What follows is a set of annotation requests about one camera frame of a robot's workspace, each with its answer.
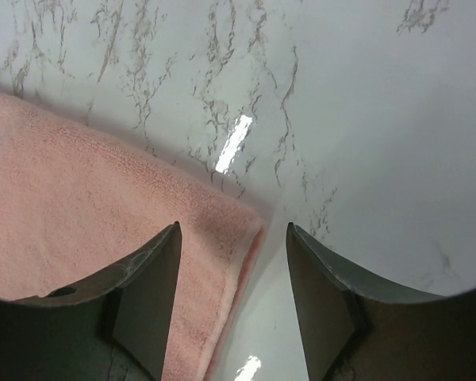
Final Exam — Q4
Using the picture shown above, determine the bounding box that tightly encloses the pink towel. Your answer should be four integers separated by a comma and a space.
0, 92, 265, 380

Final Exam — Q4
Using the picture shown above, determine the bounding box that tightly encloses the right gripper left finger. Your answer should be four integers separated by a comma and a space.
0, 223, 182, 380

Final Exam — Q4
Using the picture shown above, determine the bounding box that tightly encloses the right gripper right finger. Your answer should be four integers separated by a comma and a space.
286, 224, 476, 380

